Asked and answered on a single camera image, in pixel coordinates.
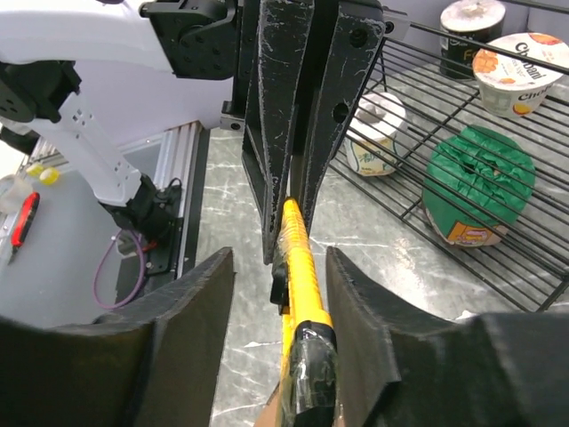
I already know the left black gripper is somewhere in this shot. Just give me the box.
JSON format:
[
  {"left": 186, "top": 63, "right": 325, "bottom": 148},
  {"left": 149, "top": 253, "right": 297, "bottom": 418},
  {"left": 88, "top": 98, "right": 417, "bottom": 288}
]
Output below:
[{"left": 220, "top": 1, "right": 409, "bottom": 264}]

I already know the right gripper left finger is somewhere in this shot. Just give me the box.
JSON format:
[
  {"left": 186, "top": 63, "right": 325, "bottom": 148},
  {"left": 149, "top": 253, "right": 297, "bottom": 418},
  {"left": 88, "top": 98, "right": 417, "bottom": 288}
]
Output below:
[{"left": 1, "top": 247, "right": 234, "bottom": 426}]

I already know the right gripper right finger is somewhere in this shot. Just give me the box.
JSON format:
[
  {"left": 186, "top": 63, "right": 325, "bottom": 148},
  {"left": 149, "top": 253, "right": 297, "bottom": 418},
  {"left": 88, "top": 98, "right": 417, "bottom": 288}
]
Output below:
[{"left": 326, "top": 247, "right": 568, "bottom": 426}]

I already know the yellow utility knife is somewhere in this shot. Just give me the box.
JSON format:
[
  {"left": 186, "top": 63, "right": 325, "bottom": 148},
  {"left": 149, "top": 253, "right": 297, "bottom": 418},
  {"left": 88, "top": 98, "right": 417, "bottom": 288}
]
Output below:
[{"left": 270, "top": 197, "right": 338, "bottom": 426}]

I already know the brown cardboard express box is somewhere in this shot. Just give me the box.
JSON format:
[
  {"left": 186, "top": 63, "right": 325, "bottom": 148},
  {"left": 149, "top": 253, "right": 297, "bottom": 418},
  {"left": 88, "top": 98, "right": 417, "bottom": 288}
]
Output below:
[{"left": 253, "top": 385, "right": 280, "bottom": 427}]

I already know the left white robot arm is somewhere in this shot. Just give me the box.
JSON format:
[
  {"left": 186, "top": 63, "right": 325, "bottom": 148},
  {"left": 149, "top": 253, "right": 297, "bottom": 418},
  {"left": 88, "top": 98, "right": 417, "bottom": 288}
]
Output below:
[{"left": 1, "top": 1, "right": 410, "bottom": 263}]

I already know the white toilet paper roll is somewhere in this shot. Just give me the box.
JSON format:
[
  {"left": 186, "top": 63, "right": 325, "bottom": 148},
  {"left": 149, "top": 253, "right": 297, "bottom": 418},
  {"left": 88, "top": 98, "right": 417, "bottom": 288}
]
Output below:
[{"left": 344, "top": 93, "right": 411, "bottom": 177}]

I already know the black yogurt cup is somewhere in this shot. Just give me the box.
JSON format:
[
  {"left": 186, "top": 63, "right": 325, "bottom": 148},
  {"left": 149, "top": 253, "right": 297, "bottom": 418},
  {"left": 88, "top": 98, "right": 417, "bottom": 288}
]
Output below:
[{"left": 439, "top": 0, "right": 506, "bottom": 80}]

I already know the white Chobani yogurt cup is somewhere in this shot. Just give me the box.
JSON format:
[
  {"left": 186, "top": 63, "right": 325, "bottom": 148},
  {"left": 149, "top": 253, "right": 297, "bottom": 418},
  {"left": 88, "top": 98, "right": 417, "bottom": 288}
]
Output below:
[{"left": 472, "top": 32, "right": 568, "bottom": 118}]

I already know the green lidded cup noodle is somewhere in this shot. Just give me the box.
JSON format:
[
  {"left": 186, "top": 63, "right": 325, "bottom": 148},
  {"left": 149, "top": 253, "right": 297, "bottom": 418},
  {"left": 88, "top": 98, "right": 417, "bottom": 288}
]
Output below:
[{"left": 422, "top": 125, "right": 535, "bottom": 248}]

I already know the yellow small object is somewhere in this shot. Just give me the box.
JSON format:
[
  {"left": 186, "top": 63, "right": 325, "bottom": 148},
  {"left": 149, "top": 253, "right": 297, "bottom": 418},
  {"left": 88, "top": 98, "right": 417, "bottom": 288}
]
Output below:
[{"left": 26, "top": 163, "right": 60, "bottom": 185}]

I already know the aluminium rail frame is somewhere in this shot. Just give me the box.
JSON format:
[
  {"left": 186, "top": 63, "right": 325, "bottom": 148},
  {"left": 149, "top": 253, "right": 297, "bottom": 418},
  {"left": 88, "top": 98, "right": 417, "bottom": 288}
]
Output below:
[{"left": 122, "top": 122, "right": 210, "bottom": 284}]

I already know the black wire rack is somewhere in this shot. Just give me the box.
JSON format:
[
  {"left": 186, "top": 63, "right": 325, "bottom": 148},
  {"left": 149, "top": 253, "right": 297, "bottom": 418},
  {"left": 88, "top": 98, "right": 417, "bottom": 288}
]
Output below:
[{"left": 331, "top": 1, "right": 568, "bottom": 318}]

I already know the red handled tool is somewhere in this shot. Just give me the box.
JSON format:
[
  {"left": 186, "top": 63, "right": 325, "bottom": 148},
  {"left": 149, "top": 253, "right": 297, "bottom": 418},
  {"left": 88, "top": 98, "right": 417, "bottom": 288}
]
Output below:
[{"left": 8, "top": 191, "right": 41, "bottom": 263}]

